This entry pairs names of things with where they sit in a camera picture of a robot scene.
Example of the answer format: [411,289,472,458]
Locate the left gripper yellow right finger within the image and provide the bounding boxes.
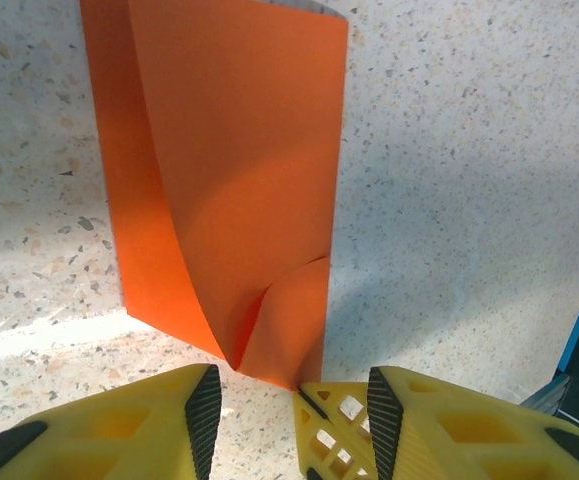
[367,365,579,480]

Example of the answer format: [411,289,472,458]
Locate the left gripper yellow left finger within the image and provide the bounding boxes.
[0,363,224,480]

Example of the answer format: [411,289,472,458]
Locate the orange paper sheet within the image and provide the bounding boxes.
[79,0,350,392]

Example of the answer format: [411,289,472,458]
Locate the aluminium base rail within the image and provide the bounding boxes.
[518,373,574,417]

